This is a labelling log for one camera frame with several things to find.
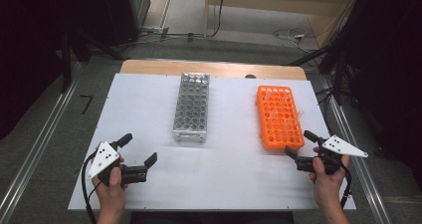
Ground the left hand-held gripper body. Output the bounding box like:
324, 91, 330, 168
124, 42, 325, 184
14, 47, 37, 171
87, 140, 148, 187

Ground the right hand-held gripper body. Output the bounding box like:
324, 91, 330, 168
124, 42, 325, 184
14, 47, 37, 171
296, 134, 368, 176

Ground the orange test tube rack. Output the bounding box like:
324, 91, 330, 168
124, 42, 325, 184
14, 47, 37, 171
255, 85, 306, 151

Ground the metal test tube rack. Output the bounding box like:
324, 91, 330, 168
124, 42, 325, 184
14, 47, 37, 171
172, 72, 211, 143

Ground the person's right hand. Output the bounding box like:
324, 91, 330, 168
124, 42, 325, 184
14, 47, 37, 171
308, 146, 351, 202

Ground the person's left hand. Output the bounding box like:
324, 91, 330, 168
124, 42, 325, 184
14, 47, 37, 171
92, 155, 128, 212

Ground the black tripod stand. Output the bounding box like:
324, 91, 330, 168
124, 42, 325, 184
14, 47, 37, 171
287, 43, 347, 107

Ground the white board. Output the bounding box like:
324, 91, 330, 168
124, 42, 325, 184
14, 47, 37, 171
68, 73, 356, 212

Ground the black metal stand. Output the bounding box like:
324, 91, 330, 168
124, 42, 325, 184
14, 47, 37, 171
59, 31, 127, 94

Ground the dark curtain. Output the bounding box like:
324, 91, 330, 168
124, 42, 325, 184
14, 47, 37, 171
0, 0, 130, 140
334, 0, 422, 178

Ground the wooden table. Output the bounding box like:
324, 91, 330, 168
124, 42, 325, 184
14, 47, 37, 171
118, 59, 308, 82

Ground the beige wooden shelf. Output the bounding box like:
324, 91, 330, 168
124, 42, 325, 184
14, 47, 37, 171
203, 0, 362, 48

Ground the aluminium floor rail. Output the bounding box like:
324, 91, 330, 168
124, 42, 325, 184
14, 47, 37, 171
0, 63, 84, 224
319, 76, 394, 224

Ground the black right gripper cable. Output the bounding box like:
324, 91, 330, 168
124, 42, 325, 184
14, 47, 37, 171
337, 163, 353, 209

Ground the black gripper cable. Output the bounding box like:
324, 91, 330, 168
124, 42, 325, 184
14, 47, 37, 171
81, 150, 101, 224
337, 163, 353, 209

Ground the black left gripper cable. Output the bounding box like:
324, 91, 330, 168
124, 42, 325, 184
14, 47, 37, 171
81, 150, 101, 224

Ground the white floor cable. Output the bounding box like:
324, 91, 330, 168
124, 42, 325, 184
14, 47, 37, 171
272, 27, 317, 54

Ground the hanging black cable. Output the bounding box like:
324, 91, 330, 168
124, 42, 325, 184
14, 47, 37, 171
208, 0, 228, 39

